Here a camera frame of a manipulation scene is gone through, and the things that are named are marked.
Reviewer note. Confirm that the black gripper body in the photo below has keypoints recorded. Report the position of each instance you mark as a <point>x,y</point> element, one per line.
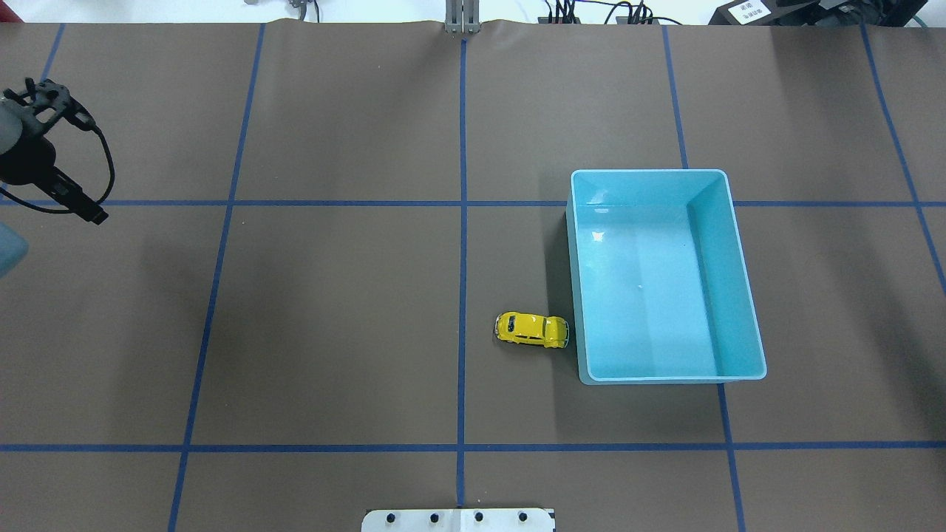
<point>31,160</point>

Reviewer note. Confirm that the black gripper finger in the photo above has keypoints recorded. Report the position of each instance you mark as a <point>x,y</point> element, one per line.
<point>71,196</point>

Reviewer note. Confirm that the yellow beetle toy car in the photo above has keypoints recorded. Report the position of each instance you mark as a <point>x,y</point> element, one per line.
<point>528,329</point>

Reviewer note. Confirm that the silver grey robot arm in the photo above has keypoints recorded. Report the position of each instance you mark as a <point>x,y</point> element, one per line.
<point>8,142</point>

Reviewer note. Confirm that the turquoise plastic bin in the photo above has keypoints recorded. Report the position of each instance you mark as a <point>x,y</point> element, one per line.
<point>659,281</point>

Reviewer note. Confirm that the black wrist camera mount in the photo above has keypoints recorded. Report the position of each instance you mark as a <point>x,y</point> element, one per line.
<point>44,103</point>

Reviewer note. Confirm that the aluminium frame post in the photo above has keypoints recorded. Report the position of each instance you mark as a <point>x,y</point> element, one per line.
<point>462,16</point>

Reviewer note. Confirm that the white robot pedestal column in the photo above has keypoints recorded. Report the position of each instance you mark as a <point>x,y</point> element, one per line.
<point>460,519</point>

